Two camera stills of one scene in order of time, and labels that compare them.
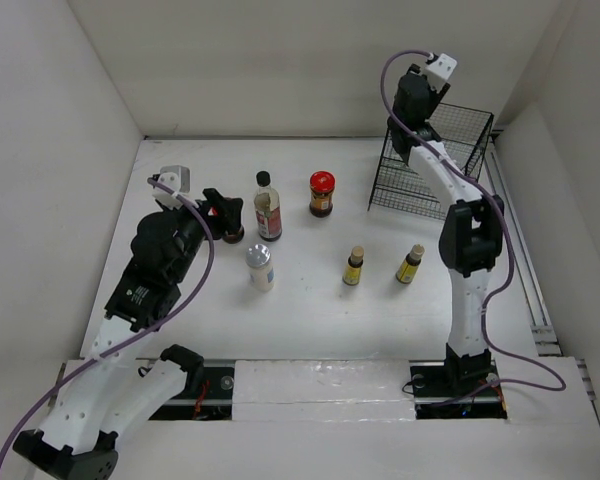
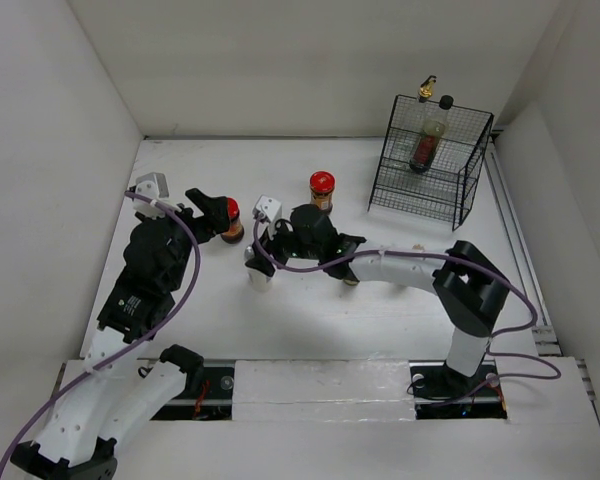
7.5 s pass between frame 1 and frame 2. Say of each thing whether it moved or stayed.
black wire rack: stayed
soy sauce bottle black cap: moved
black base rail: stayed
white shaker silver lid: stayed
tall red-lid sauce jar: stayed
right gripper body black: moved
